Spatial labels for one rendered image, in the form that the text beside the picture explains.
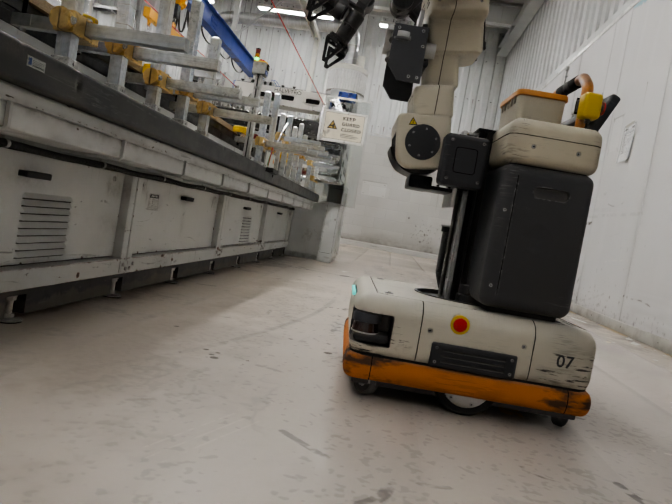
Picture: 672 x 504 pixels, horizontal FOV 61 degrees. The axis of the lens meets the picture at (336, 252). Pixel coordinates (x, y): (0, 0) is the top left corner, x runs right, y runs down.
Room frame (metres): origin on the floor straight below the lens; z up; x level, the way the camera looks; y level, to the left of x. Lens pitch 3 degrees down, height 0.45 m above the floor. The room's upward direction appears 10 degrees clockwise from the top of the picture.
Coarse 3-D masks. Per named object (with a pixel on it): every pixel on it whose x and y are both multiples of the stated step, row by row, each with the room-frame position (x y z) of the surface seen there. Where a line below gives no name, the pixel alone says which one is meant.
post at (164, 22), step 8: (160, 0) 1.84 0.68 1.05; (168, 0) 1.84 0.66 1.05; (160, 8) 1.84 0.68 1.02; (168, 8) 1.84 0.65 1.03; (160, 16) 1.84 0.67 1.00; (168, 16) 1.84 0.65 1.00; (160, 24) 1.84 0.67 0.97; (168, 24) 1.85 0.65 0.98; (160, 32) 1.84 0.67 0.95; (168, 32) 1.86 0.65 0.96; (152, 64) 1.84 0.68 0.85; (160, 64) 1.84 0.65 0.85; (152, 88) 1.84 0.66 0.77; (160, 88) 1.86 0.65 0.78; (152, 96) 1.84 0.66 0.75; (160, 96) 1.87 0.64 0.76
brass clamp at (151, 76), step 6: (144, 72) 1.82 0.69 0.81; (150, 72) 1.82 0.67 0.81; (156, 72) 1.81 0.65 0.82; (162, 72) 1.84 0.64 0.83; (144, 78) 1.82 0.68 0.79; (150, 78) 1.81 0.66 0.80; (156, 78) 1.81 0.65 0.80; (162, 78) 1.85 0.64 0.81; (150, 84) 1.83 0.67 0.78; (156, 84) 1.83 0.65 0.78; (162, 84) 1.85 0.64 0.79; (162, 90) 1.90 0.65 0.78; (168, 90) 1.91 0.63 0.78
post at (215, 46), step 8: (216, 40) 2.34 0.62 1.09; (216, 48) 2.34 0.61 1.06; (208, 56) 2.34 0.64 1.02; (216, 56) 2.34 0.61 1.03; (208, 72) 2.34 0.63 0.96; (216, 72) 2.37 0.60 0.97; (208, 80) 2.34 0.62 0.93; (200, 120) 2.34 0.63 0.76; (208, 120) 2.36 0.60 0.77; (200, 128) 2.34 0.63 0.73
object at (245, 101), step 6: (174, 90) 2.14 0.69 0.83; (198, 96) 2.13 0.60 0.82; (204, 96) 2.13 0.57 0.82; (210, 96) 2.13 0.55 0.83; (246, 96) 2.12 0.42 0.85; (228, 102) 2.13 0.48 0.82; (234, 102) 2.12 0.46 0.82; (240, 102) 2.12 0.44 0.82; (246, 102) 2.12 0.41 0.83; (252, 102) 2.11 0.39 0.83; (258, 102) 2.11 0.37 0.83
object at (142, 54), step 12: (84, 48) 1.64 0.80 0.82; (96, 48) 1.64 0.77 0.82; (144, 48) 1.63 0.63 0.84; (144, 60) 1.65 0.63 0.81; (156, 60) 1.63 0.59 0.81; (168, 60) 1.63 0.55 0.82; (180, 60) 1.62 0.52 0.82; (192, 60) 1.62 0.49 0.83; (204, 60) 1.62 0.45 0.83; (216, 60) 1.61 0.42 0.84
